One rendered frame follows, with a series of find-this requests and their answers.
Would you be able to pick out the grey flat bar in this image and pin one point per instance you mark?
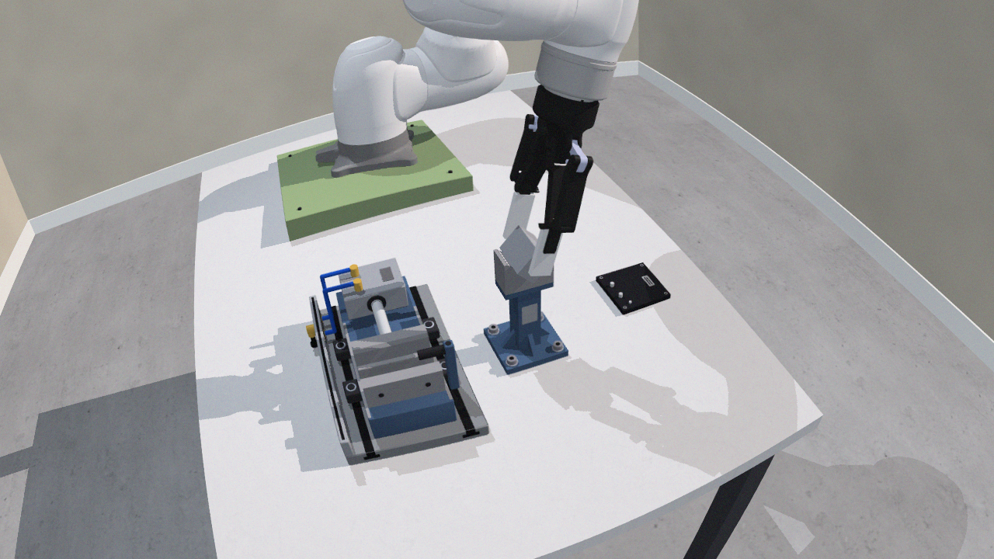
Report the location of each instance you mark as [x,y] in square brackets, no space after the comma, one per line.
[392,365]

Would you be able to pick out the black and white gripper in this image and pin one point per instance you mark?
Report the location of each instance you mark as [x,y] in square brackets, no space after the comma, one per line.
[574,118]

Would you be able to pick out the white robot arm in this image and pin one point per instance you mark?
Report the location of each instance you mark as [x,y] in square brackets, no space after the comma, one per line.
[378,85]

